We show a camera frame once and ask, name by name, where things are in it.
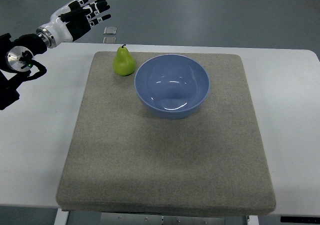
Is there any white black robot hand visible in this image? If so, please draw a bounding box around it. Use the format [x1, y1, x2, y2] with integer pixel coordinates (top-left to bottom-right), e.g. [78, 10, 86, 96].
[36, 0, 111, 49]

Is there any lower floor socket plate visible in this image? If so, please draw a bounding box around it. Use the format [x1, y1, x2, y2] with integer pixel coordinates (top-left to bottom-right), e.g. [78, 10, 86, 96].
[103, 36, 117, 44]

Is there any grey felt mat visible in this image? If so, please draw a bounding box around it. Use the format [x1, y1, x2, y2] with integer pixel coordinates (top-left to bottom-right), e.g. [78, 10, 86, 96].
[56, 51, 276, 217]

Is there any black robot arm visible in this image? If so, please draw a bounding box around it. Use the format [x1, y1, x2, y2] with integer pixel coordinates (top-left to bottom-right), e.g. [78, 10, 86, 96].
[0, 33, 50, 110]

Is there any blue bowl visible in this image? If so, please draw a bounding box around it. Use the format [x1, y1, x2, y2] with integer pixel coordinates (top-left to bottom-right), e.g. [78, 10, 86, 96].
[134, 54, 211, 120]

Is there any green pear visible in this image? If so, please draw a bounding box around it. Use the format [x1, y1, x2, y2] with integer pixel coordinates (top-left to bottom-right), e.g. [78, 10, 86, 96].
[112, 44, 136, 77]

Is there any metal table frame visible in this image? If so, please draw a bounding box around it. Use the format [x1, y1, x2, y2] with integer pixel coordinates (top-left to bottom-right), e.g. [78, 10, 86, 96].
[54, 208, 260, 225]

